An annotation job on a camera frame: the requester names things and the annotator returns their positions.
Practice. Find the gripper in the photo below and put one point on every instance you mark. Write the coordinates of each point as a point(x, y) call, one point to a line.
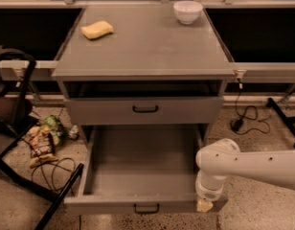
point(210, 193)

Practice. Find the grey drawer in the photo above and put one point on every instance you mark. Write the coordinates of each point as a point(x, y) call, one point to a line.
point(201, 110)
point(146, 169)

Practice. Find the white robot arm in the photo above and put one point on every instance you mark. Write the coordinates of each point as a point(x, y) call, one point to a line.
point(223, 158)

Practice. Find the grey top drawer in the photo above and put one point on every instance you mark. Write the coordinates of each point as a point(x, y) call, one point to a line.
point(201, 110)

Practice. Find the grey drawer cabinet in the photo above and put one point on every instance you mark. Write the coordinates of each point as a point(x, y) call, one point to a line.
point(79, 88)

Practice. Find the black chair base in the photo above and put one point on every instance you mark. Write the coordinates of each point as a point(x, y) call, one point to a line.
point(288, 121)

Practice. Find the green snack bag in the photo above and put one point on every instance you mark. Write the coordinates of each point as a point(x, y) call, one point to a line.
point(56, 128)

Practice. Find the brown chip bag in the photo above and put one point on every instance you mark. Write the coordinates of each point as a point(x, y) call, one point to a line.
point(41, 145)

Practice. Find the white bowl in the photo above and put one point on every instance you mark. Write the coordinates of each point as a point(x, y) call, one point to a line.
point(187, 11)

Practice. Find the yellow sponge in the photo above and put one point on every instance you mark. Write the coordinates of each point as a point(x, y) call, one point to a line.
point(96, 30)

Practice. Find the black metal stand frame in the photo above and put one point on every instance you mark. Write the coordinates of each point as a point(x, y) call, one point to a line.
point(15, 121)

